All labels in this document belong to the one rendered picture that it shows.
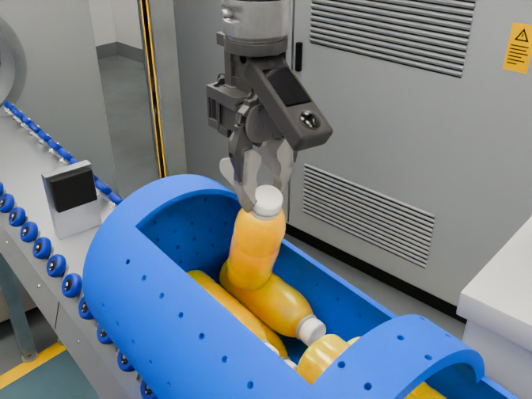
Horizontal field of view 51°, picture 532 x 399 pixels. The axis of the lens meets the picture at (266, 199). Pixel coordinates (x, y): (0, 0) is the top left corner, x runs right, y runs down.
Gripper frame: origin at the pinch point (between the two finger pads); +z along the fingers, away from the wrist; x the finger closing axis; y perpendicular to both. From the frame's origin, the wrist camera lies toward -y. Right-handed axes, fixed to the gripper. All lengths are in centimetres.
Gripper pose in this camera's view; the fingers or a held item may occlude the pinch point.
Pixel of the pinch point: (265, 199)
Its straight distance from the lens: 69.8
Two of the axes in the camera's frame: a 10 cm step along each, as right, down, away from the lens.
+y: -6.3, -4.0, 6.6
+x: -7.7, 3.2, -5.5
